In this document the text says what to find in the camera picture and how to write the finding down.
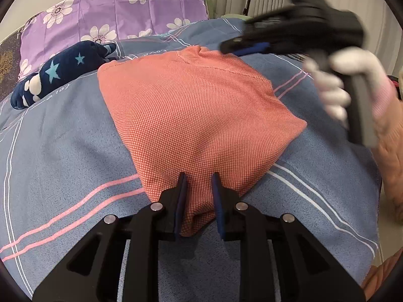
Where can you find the person's right hand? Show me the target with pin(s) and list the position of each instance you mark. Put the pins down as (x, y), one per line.
(374, 69)

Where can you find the person's orange knit clothing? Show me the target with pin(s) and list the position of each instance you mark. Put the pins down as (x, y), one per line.
(382, 278)

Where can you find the dark tree print sheet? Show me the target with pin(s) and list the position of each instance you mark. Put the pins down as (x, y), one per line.
(8, 56)

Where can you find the blue striped blanket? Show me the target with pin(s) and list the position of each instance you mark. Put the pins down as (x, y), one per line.
(78, 148)

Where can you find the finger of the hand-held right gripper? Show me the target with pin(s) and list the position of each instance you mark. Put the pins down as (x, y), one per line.
(245, 45)
(270, 19)

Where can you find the purple floral pillow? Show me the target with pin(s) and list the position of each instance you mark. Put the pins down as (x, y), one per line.
(110, 9)

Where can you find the person's right forearm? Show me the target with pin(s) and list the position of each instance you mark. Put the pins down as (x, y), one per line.
(392, 157)

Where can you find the orange knit garment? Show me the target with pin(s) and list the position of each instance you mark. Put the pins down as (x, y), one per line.
(195, 116)

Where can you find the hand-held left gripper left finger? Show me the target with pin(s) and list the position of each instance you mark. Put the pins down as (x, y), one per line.
(180, 207)

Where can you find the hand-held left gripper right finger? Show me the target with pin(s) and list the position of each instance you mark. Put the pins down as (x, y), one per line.
(217, 207)

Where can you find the green cloth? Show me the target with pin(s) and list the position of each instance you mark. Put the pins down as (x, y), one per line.
(234, 16)

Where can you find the navy star print cloth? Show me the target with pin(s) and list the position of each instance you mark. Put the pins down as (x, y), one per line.
(63, 69)

